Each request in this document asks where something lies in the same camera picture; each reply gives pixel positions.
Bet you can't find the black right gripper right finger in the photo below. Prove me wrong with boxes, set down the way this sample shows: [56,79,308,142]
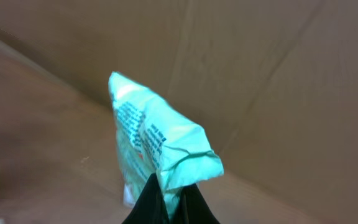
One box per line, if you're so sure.
[171,184,219,224]

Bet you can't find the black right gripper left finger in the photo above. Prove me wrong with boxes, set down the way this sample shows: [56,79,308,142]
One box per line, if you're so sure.
[122,174,170,224]

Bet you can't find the teal wipes packet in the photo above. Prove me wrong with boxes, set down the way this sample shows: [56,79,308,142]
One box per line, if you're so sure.
[108,72,224,218]

